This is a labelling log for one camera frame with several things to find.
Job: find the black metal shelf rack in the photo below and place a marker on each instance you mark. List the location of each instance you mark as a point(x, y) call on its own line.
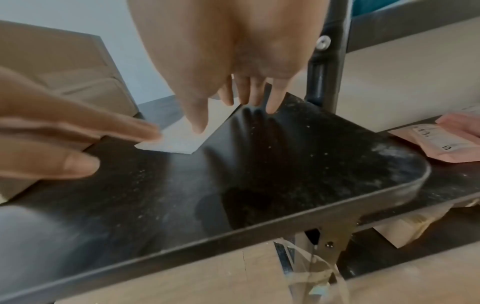
point(333, 65)

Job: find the brown paper parcel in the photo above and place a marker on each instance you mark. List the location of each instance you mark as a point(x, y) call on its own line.
point(67, 59)

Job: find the person's right hand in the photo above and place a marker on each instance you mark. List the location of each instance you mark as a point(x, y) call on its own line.
point(225, 44)

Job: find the person's left hand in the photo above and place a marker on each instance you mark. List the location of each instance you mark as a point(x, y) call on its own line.
point(45, 124)

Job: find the metal table leg frame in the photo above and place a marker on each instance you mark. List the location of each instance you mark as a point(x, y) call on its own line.
point(332, 240)

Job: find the white shipping label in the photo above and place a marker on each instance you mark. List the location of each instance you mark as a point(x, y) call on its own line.
point(176, 141)

